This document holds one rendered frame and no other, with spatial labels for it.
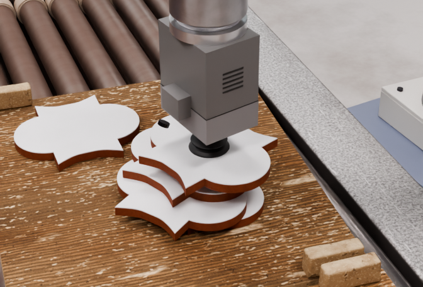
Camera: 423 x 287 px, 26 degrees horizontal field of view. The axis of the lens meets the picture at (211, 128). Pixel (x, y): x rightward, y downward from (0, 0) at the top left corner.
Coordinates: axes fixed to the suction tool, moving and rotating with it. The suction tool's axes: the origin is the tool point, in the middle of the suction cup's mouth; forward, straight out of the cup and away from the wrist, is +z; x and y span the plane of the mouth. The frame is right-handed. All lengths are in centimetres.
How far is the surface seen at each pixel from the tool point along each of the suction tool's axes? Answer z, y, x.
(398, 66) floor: 99, -121, 159
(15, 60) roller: 7.0, -42.2, -3.9
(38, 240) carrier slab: 5.1, -3.4, -18.8
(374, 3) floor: 99, -161, 186
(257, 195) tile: 4.1, 4.4, 3.1
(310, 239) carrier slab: 5.3, 12.1, 4.2
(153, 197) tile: 2.9, -0.3, -6.9
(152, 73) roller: 6.9, -28.0, 9.7
